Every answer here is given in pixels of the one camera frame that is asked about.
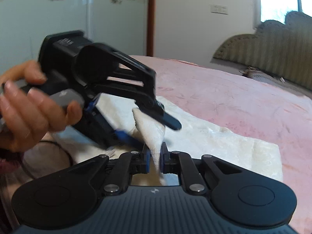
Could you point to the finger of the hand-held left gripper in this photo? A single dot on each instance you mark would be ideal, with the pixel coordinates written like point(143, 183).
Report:
point(128, 137)
point(168, 121)

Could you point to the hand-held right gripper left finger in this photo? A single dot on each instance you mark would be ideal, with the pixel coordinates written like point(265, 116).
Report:
point(147, 161)

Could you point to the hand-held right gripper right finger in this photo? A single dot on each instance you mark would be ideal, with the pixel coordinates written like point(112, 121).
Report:
point(162, 162)

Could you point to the white pants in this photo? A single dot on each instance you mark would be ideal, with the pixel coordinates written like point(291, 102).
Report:
point(209, 139)

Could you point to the person's left hand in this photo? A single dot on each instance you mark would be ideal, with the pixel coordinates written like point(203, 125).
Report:
point(26, 117)

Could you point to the white wardrobe door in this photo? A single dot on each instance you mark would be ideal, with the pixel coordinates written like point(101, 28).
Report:
point(48, 17)

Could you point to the pink bed blanket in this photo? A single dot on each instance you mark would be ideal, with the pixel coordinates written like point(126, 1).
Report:
point(243, 97)

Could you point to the grey pillow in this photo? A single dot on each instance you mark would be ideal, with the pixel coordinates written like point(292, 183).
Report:
point(270, 78)

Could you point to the olive padded headboard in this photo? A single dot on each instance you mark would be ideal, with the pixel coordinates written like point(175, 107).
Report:
point(275, 46)

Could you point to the brown wooden door frame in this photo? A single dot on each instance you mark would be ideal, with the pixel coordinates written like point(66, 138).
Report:
point(150, 17)

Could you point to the white wall switch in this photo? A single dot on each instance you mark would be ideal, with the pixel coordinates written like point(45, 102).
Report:
point(219, 9)

